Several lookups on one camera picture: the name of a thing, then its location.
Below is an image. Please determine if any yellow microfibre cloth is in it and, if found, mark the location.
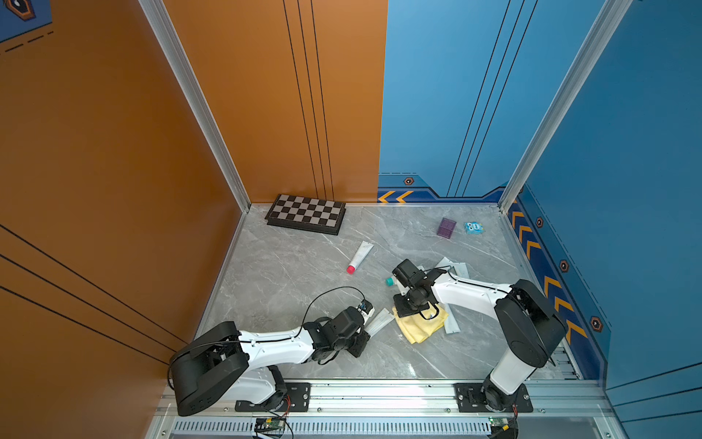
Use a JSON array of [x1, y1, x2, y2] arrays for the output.
[[392, 307, 449, 344]]

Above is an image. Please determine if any black cap toothpaste tube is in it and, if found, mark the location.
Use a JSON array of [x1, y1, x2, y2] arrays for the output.
[[365, 308, 395, 338]]

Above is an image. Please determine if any purple cap toothpaste tube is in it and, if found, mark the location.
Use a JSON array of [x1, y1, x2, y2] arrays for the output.
[[441, 304, 461, 335]]

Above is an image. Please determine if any dark blue cap tube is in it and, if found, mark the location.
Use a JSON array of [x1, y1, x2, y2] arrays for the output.
[[436, 257, 470, 278]]

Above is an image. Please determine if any pink cap toothpaste tube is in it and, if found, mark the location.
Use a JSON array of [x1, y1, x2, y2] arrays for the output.
[[347, 241, 374, 274]]

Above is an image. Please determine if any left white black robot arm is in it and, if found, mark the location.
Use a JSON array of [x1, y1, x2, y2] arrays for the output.
[[167, 299, 374, 416]]

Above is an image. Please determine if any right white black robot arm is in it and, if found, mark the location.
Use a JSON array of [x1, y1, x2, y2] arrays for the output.
[[392, 259, 567, 410]]

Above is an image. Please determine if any purple cube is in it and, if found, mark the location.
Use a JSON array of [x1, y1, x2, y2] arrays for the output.
[[437, 218, 456, 239]]

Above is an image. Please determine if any left green circuit board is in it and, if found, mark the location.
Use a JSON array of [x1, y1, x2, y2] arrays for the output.
[[253, 417, 288, 438]]

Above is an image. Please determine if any green circuit board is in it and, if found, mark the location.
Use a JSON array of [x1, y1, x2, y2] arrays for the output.
[[253, 417, 288, 438], [487, 417, 519, 439]]

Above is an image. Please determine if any black white chessboard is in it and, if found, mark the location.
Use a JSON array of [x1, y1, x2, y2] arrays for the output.
[[265, 194, 347, 236]]

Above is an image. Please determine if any right green circuit board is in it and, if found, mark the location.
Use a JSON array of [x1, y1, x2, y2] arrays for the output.
[[487, 417, 519, 439]]

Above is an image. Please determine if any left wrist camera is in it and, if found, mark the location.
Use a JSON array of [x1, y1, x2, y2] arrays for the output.
[[358, 299, 375, 321]]

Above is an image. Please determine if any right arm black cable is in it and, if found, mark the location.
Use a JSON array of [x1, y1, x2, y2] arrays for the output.
[[419, 265, 514, 322]]

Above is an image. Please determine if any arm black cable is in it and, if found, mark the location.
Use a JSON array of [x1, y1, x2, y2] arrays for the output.
[[295, 285, 367, 333], [419, 265, 514, 322]]

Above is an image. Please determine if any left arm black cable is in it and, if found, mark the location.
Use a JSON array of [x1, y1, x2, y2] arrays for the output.
[[295, 285, 367, 333]]

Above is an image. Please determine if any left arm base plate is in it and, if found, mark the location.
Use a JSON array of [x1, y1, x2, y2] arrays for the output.
[[235, 382, 312, 413]]

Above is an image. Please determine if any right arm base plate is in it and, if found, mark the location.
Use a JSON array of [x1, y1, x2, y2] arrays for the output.
[[453, 382, 534, 414]]

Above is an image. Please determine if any aluminium front rail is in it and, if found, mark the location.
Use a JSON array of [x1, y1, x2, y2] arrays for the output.
[[152, 377, 615, 419]]

